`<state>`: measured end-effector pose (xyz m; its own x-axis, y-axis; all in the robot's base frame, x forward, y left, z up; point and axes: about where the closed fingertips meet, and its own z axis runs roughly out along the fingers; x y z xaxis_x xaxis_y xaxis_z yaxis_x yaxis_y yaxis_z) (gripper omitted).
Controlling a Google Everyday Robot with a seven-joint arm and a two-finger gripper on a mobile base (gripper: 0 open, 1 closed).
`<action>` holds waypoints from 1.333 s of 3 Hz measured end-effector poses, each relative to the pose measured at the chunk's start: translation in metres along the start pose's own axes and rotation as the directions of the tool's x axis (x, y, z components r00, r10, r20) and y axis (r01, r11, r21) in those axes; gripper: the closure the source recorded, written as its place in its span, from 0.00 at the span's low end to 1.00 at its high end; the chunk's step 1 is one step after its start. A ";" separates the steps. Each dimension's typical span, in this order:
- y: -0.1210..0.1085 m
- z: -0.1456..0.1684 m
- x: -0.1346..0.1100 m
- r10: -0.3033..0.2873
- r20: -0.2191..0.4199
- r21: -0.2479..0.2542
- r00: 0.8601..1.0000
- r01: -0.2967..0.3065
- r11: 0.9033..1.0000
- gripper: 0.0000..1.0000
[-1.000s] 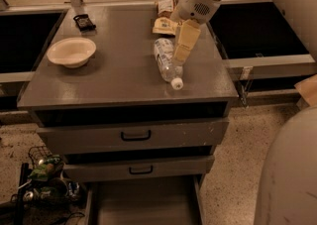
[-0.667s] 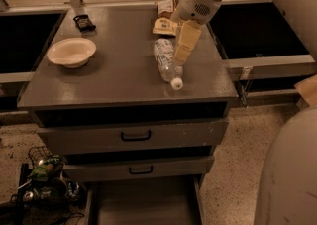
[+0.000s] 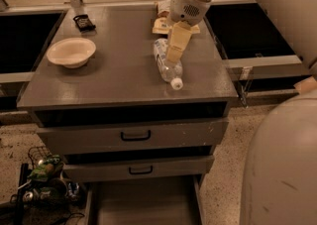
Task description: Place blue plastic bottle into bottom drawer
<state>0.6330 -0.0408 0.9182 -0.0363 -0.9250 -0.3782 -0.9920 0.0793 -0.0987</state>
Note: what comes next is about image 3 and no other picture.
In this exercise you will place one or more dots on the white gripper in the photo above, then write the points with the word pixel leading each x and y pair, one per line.
pixel 185 8

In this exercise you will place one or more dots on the clear plastic water bottle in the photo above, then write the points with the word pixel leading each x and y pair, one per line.
pixel 171 74

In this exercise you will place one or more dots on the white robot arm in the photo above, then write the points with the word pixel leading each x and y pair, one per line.
pixel 280 175

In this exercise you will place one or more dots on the grey drawer cabinet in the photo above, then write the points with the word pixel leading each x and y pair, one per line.
pixel 121 85

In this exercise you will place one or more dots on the grey top drawer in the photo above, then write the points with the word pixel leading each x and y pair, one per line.
pixel 117 138

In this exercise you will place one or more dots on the grey open bottom drawer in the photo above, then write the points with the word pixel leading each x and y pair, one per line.
pixel 171 200

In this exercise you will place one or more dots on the grey middle drawer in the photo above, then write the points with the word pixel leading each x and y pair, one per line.
pixel 139 169

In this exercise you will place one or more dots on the brown and yellow snack bag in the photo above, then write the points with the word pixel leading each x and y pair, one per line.
pixel 163 25

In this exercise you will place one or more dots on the small black snack packet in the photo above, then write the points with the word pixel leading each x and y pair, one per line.
pixel 83 23

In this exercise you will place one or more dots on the white bowl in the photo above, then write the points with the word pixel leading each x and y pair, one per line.
pixel 71 53

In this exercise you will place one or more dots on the cardboard box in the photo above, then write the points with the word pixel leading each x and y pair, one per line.
pixel 306 85

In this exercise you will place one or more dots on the green chip bag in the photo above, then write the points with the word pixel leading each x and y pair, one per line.
pixel 50 167

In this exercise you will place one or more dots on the black wire basket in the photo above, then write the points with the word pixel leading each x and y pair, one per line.
pixel 58 190

